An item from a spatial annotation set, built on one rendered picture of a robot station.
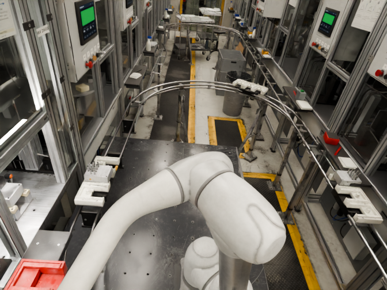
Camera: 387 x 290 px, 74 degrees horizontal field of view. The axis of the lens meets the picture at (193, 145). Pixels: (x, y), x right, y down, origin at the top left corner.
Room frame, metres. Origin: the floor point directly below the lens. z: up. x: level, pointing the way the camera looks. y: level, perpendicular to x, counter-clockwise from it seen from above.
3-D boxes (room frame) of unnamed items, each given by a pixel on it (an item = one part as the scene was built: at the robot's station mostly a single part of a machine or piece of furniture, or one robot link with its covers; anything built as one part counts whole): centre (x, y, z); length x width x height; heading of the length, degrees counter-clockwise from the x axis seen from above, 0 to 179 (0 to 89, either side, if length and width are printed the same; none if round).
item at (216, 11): (7.70, -0.02, 0.48); 0.84 x 0.58 x 0.97; 12
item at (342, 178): (1.27, -0.98, 0.92); 0.13 x 0.10 x 0.09; 94
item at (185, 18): (6.40, 0.31, 0.48); 0.88 x 0.56 x 0.96; 112
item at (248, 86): (2.72, -0.54, 0.84); 0.37 x 0.14 x 0.10; 62
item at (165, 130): (5.45, 0.45, 0.01); 5.85 x 0.59 x 0.01; 4
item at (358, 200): (1.16, -0.99, 0.84); 0.37 x 0.14 x 0.10; 4
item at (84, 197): (1.04, 0.50, 0.84); 0.36 x 0.14 x 0.10; 4
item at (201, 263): (0.64, -0.11, 0.85); 0.18 x 0.16 x 0.22; 39
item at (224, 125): (3.04, -0.46, 0.01); 1.00 x 0.55 x 0.01; 4
